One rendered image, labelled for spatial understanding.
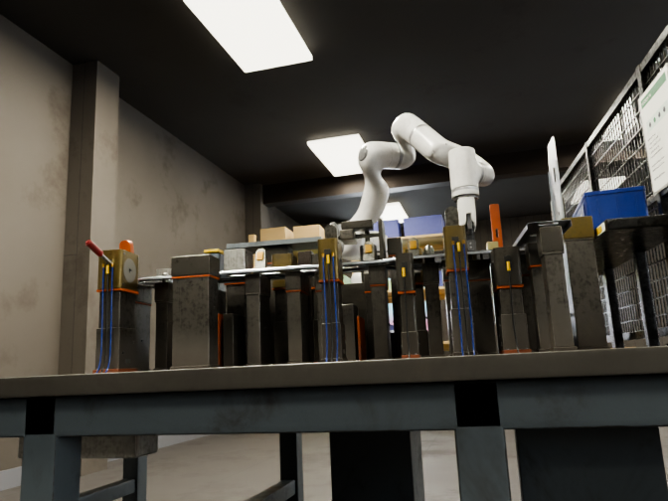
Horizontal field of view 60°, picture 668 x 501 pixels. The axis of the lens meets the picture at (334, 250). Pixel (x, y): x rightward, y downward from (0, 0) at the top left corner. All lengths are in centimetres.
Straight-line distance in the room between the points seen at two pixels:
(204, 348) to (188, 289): 18
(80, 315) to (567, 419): 418
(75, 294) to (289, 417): 391
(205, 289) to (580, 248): 105
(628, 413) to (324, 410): 49
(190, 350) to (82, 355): 310
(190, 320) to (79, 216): 334
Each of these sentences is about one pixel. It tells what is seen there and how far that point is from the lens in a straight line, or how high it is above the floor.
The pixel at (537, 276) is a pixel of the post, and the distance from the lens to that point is 159.
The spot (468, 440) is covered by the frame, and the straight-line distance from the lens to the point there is 101.
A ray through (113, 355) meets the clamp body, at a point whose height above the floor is 75.
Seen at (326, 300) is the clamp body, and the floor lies 87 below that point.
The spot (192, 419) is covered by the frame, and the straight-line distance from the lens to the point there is 114.
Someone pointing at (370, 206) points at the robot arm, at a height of 130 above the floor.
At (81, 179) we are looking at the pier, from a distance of 506.
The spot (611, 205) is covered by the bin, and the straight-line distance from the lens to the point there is 185.
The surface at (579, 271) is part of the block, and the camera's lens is 167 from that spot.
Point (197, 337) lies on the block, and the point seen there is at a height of 79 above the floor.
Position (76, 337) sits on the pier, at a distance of 482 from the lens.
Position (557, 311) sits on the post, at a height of 79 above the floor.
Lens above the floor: 69
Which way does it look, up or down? 11 degrees up
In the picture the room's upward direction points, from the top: 3 degrees counter-clockwise
